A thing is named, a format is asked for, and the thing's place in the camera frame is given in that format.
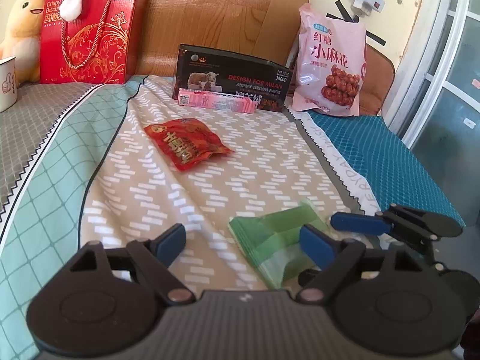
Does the black rectangular box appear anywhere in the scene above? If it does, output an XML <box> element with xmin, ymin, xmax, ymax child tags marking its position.
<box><xmin>172</xmin><ymin>44</ymin><xmax>292</xmax><ymax>112</ymax></box>

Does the pale green packet stack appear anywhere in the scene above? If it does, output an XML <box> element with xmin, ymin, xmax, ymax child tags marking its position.
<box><xmin>229</xmin><ymin>200</ymin><xmax>329</xmax><ymax>289</ymax></box>

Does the pink long box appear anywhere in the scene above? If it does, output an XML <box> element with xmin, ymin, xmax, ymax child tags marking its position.
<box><xmin>177</xmin><ymin>88</ymin><xmax>257</xmax><ymax>114</ymax></box>

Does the brown cushion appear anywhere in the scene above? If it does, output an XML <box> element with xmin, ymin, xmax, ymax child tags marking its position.
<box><xmin>360</xmin><ymin>45</ymin><xmax>395</xmax><ymax>116</ymax></box>

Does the teal checked cloth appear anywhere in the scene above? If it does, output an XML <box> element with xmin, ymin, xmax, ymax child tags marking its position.
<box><xmin>308</xmin><ymin>111</ymin><xmax>465</xmax><ymax>227</ymax></box>

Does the brown wooden headboard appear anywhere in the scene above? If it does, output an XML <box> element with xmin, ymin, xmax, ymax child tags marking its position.
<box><xmin>137</xmin><ymin>0</ymin><xmax>308</xmax><ymax>77</ymax></box>

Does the white enamel mug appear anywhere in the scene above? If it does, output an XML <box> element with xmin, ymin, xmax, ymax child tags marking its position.
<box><xmin>0</xmin><ymin>56</ymin><xmax>17</xmax><ymax>113</ymax></box>

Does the red gift box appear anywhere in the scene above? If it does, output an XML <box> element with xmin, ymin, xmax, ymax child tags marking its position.
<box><xmin>39</xmin><ymin>0</ymin><xmax>147</xmax><ymax>84</ymax></box>

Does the patterned bed sheet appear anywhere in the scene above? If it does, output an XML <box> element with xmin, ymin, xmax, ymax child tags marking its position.
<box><xmin>1</xmin><ymin>76</ymin><xmax>360</xmax><ymax>359</ymax></box>

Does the pink fried twist bag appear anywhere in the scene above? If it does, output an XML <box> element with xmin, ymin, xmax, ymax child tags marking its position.
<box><xmin>292</xmin><ymin>3</ymin><xmax>367</xmax><ymax>117</ymax></box>

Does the red snack packet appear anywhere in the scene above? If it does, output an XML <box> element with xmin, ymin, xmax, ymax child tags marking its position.
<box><xmin>144</xmin><ymin>118</ymin><xmax>234</xmax><ymax>172</ymax></box>

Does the yellow duck plush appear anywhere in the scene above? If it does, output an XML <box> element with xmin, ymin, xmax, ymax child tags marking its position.
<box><xmin>1</xmin><ymin>0</ymin><xmax>46</xmax><ymax>86</ymax></box>

